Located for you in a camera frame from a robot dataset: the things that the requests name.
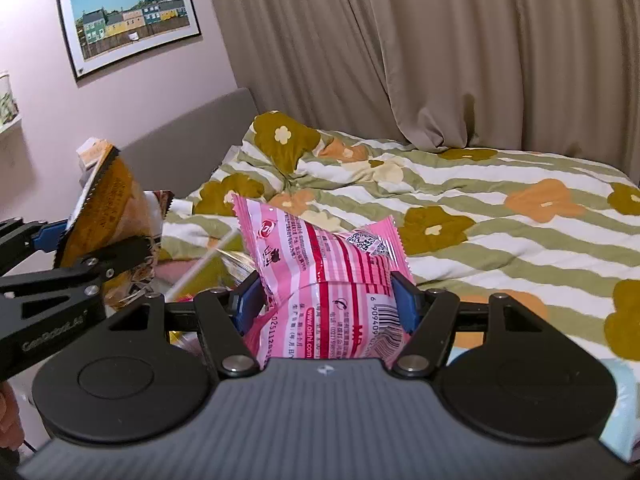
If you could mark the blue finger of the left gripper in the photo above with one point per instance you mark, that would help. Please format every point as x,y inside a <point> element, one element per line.
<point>49,235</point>

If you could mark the green striped floral duvet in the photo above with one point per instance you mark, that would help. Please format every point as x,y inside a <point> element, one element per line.
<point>560,234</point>

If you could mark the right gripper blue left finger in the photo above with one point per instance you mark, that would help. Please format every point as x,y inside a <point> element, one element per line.
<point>245,303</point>

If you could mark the pink striped snack bag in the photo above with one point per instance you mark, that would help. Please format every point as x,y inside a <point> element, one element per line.
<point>329,296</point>

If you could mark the light blue daisy tablecloth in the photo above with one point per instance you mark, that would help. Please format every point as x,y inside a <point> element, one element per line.
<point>547,395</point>

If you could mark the white orange snack bag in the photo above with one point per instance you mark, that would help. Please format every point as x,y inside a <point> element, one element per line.
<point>113,207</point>

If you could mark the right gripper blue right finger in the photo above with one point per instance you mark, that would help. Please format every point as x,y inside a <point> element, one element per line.
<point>410,302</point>

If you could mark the framed houses picture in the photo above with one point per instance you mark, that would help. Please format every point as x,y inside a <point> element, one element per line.
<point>101,33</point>

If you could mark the grey bed headboard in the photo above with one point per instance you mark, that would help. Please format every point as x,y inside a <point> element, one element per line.
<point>183,154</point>

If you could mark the beige curtain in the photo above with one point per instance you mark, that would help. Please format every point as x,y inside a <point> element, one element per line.
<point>559,76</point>

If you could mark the green cardboard box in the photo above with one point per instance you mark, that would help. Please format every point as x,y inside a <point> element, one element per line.
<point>223,267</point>

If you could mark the person left hand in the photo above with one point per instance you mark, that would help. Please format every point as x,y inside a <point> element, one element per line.
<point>12,433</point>

